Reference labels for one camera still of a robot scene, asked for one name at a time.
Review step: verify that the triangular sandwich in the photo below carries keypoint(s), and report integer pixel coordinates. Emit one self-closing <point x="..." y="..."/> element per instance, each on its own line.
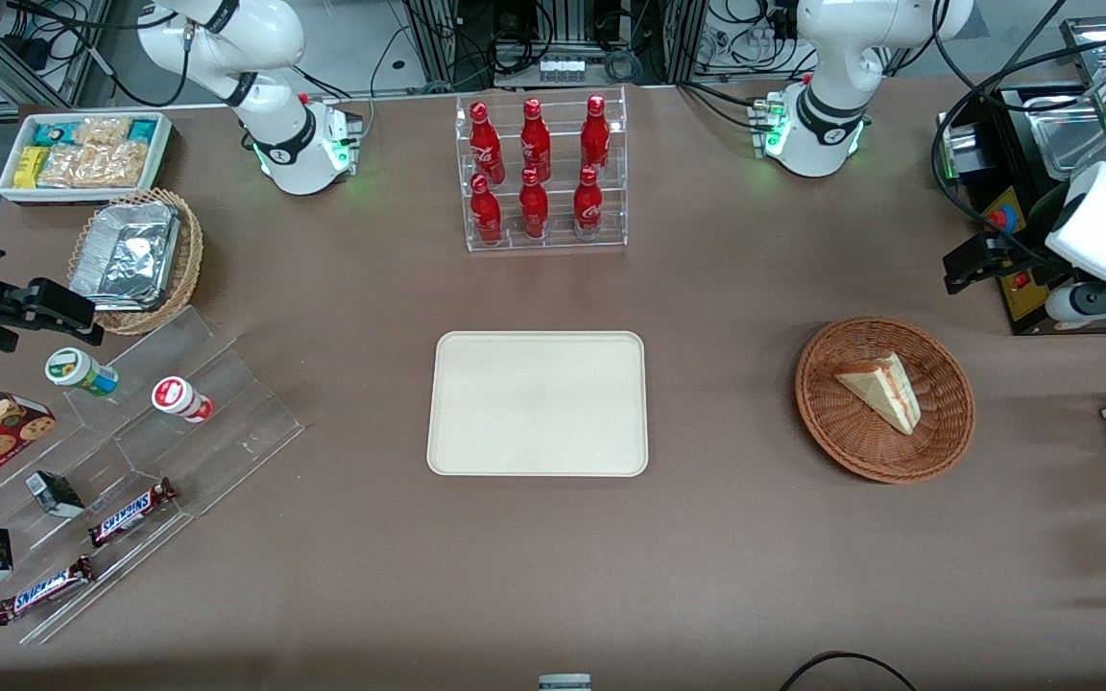
<point x="884" y="392"/>

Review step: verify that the clear acrylic stepped display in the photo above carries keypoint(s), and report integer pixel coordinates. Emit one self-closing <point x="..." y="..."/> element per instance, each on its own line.
<point x="227" y="422"/>

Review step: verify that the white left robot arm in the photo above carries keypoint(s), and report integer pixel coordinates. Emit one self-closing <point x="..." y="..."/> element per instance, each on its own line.
<point x="829" y="107"/>

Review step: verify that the white snack bin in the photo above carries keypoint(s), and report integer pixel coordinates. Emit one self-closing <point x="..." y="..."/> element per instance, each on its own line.
<point x="157" y="158"/>

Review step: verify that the Snickers chocolate bar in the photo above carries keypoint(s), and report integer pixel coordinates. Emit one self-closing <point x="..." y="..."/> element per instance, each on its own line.
<point x="44" y="590"/>
<point x="133" y="512"/>

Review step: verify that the aluminium foil tray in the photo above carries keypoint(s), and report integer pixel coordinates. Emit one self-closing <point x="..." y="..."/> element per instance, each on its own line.
<point x="126" y="257"/>

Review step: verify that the red cola bottle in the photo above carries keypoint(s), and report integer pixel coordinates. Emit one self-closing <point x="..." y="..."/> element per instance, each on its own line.
<point x="534" y="209"/>
<point x="486" y="213"/>
<point x="595" y="136"/>
<point x="535" y="142"/>
<point x="485" y="144"/>
<point x="589" y="206"/>

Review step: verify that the clear acrylic bottle rack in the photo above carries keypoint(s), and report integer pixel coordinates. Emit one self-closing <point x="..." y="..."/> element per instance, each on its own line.
<point x="558" y="240"/>

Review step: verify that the red lid yogurt cup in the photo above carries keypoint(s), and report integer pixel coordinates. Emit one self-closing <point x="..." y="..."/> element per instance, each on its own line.
<point x="179" y="397"/>

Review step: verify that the beige plastic tray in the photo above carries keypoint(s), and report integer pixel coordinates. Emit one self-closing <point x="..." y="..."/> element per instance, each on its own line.
<point x="515" y="408"/>

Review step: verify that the small black box with barcode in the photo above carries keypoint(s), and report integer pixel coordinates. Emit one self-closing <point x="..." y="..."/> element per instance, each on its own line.
<point x="54" y="493"/>

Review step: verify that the clear cracker bag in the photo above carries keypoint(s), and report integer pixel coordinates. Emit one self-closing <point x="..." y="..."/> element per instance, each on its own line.
<point x="92" y="167"/>
<point x="102" y="132"/>

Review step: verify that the yellow snack pack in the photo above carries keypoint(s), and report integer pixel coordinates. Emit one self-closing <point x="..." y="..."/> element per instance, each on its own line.
<point x="30" y="167"/>

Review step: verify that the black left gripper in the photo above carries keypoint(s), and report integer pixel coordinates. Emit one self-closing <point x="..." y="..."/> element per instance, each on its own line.
<point x="1012" y="252"/>

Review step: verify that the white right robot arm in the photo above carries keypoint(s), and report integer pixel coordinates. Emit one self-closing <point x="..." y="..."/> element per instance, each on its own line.
<point x="276" y="130"/>

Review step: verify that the white power strip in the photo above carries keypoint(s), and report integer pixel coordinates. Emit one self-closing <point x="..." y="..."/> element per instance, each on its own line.
<point x="561" y="68"/>

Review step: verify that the stainless steel pan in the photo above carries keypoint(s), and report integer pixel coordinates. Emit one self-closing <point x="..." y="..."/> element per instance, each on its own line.
<point x="1071" y="134"/>

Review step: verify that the light wicker basket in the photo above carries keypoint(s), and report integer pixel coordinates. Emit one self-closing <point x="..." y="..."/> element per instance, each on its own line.
<point x="186" y="269"/>

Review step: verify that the teal snack pack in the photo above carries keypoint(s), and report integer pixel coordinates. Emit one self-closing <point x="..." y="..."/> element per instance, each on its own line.
<point x="143" y="130"/>
<point x="54" y="132"/>

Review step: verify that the small grey device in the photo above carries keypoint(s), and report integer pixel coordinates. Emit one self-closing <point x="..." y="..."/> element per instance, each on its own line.
<point x="565" y="683"/>

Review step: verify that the black equipment box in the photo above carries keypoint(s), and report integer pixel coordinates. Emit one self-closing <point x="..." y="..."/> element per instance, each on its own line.
<point x="1028" y="302"/>

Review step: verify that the aluminium equipment frame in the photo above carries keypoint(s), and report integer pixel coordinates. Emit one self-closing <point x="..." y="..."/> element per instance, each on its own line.
<point x="567" y="17"/>

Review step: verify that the brown wicker basket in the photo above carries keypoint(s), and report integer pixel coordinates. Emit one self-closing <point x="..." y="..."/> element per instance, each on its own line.
<point x="851" y="432"/>

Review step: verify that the green lid yogurt cup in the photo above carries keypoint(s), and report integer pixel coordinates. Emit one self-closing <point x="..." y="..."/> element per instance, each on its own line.
<point x="78" y="370"/>

